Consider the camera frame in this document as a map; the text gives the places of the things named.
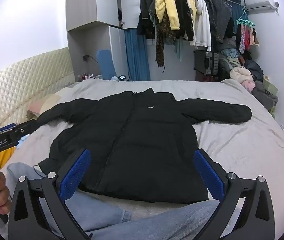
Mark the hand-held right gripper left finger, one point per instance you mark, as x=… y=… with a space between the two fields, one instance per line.
x=74 y=175

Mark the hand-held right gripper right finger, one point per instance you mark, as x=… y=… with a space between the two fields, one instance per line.
x=208 y=172

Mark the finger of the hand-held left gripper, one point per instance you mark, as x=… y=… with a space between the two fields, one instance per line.
x=26 y=127

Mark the black puffer jacket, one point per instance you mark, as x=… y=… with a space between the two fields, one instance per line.
x=142 y=140

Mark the pile of clothes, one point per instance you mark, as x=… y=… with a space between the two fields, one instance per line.
x=247 y=75

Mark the light grey bedspread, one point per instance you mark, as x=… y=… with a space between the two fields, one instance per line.
x=234 y=145

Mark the cream quilted headboard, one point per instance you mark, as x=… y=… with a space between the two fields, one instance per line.
x=19 y=80

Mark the person's right leg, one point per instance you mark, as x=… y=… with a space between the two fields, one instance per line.
x=162 y=223

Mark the blue cushion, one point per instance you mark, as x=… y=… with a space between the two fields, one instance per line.
x=105 y=63

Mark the pale green box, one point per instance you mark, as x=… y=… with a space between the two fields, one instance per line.
x=272 y=86

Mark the small screen device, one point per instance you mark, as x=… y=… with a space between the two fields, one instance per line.
x=122 y=77

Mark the white wardrobe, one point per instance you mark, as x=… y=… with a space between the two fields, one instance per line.
x=91 y=17

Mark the blue curtain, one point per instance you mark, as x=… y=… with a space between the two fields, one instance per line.
x=137 y=57

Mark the brown patterned scarf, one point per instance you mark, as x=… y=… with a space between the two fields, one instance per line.
x=160 y=47

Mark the hanging small laundry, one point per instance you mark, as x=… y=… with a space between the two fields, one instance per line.
x=244 y=38

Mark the white hoodie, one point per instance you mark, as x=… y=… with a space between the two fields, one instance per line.
x=203 y=27

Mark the green clip hanger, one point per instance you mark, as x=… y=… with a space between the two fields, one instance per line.
x=244 y=21

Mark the black hanging top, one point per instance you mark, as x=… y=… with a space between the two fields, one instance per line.
x=183 y=17

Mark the grey denim jacket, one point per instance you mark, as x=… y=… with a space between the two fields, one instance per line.
x=220 y=15

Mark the black hanging coat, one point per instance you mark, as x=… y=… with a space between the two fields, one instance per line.
x=144 y=17

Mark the cream hanging shirt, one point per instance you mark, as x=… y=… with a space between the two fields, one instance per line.
x=191 y=5

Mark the yellow fleece jacket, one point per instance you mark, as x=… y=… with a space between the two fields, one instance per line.
x=165 y=7

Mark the white air conditioner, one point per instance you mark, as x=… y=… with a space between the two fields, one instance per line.
x=259 y=0

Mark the wall socket with plug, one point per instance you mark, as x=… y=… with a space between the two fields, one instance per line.
x=85 y=58

